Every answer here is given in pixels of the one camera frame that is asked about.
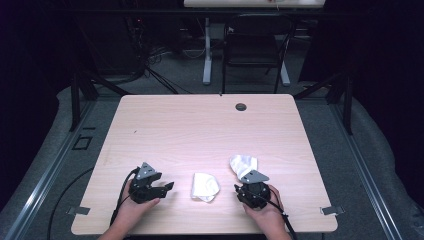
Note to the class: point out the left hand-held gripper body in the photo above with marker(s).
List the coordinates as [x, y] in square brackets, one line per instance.
[143, 191]

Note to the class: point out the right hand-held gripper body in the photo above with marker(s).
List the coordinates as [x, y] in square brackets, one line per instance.
[254, 193]

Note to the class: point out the white cloth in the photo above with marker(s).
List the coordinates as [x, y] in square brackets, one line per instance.
[204, 187]
[244, 165]

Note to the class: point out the person's left hand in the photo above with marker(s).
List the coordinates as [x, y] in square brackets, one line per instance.
[133, 211]

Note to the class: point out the person's right hand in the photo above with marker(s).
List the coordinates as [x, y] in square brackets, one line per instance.
[266, 215]

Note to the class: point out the black metal stand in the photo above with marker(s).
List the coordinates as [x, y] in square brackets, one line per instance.
[347, 100]
[75, 100]

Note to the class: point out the black folding chair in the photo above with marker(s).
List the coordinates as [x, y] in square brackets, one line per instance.
[253, 43]

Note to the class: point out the grey metal bracket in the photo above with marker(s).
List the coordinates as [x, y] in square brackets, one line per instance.
[332, 210]
[79, 210]

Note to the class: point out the aluminium floor rail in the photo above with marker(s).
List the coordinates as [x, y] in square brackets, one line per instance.
[50, 173]
[363, 170]

